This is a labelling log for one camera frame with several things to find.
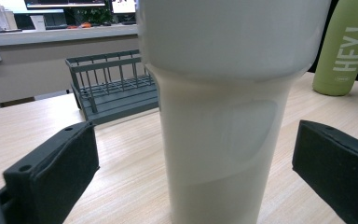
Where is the wide computer monitor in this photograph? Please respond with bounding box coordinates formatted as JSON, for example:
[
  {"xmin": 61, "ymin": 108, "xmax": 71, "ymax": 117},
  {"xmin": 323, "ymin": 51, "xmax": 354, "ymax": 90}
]
[{"xmin": 23, "ymin": 0, "xmax": 106, "ymax": 10}]

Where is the small computer monitor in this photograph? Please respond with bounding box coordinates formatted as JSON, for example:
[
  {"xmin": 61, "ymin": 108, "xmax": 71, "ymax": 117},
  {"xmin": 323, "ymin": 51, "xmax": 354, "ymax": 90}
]
[{"xmin": 111, "ymin": 0, "xmax": 138, "ymax": 15}]

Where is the gray wire dish rack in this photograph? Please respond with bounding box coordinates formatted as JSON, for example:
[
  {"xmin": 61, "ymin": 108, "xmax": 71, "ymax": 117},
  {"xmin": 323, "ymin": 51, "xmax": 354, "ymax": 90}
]
[{"xmin": 64, "ymin": 49, "xmax": 160, "ymax": 126}]

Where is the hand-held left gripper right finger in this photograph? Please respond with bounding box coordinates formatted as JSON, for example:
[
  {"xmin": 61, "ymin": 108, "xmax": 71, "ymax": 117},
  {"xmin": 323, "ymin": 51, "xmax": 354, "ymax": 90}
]
[{"xmin": 292, "ymin": 119, "xmax": 358, "ymax": 224}]

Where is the black keyboard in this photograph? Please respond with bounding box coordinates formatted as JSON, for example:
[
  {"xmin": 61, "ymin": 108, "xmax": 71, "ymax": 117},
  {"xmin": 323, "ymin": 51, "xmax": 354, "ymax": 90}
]
[{"xmin": 45, "ymin": 24, "xmax": 69, "ymax": 31}]

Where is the green potted plant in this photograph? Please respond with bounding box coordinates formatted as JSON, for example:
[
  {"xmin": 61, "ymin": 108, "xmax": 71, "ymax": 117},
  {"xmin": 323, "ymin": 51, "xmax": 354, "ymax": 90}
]
[{"xmin": 76, "ymin": 7, "xmax": 114, "ymax": 26}]

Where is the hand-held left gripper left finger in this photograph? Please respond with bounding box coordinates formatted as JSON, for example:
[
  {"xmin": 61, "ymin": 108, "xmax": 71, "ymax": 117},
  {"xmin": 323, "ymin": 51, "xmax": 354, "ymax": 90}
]
[{"xmin": 2, "ymin": 120, "xmax": 101, "ymax": 224}]

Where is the orange object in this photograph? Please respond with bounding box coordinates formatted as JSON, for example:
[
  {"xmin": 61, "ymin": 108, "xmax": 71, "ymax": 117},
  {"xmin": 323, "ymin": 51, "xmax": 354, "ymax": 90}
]
[{"xmin": 66, "ymin": 21, "xmax": 93, "ymax": 30}]

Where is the green water bottle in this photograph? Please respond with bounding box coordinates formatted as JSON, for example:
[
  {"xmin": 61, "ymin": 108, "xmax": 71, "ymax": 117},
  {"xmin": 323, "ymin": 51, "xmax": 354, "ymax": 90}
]
[{"xmin": 311, "ymin": 0, "xmax": 358, "ymax": 97}]

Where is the white tumbler cup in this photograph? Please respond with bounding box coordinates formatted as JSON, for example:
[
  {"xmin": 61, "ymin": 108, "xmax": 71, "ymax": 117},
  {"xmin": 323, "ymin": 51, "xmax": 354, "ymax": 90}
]
[{"xmin": 135, "ymin": 0, "xmax": 333, "ymax": 224}]

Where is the long gray office desk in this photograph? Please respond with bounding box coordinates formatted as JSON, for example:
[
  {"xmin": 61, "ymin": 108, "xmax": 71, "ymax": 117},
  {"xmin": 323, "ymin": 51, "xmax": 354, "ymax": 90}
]
[{"xmin": 0, "ymin": 23, "xmax": 139, "ymax": 108}]

